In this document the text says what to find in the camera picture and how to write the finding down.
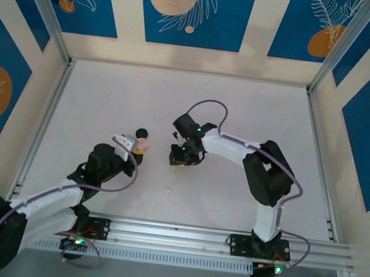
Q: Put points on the pink earbud charging case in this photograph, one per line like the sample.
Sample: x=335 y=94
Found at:
x=143 y=144

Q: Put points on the black earbud charging case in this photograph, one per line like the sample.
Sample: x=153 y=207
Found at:
x=142 y=133

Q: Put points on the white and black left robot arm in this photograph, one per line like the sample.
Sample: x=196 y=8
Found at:
x=50 y=192

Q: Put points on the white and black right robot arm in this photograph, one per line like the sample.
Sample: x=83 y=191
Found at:
x=232 y=148

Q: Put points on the black controller board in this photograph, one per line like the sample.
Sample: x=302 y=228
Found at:
x=72 y=243
x=266 y=274

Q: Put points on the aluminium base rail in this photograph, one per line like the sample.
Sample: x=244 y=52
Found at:
x=171 y=234

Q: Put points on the aluminium side rail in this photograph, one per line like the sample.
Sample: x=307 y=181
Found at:
x=48 y=119
x=320 y=157

